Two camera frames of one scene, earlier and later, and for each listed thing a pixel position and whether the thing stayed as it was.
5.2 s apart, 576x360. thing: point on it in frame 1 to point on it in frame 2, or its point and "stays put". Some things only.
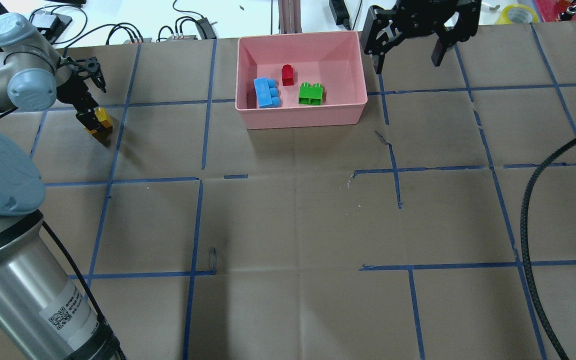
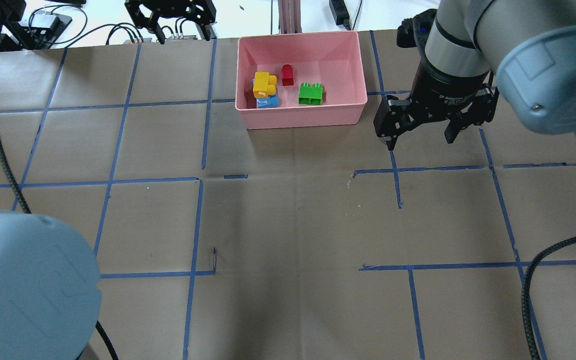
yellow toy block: (104, 131) to (264, 84)
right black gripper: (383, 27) to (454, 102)
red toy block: (287, 75) stays put
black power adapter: (340, 13) stays put
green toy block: (310, 94) stays put
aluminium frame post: (289, 16) stays put
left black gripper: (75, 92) to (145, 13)
